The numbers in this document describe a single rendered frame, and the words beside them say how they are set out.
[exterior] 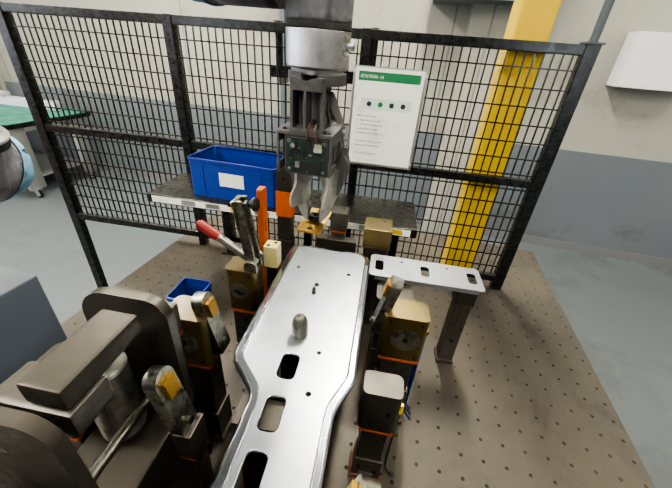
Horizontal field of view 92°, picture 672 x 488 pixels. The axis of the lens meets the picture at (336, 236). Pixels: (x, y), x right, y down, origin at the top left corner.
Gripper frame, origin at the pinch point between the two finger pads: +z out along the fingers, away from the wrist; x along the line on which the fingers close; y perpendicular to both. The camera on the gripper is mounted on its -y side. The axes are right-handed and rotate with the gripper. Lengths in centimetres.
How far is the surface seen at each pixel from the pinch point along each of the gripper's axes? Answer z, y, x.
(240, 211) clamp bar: 7.4, -8.5, -17.7
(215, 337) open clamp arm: 23.9, 9.2, -15.1
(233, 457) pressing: 25.7, 25.5, -3.3
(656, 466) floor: 126, -56, 146
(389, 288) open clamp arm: 16.7, -5.2, 14.1
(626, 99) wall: -2, -259, 171
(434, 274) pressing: 26.7, -27.1, 25.8
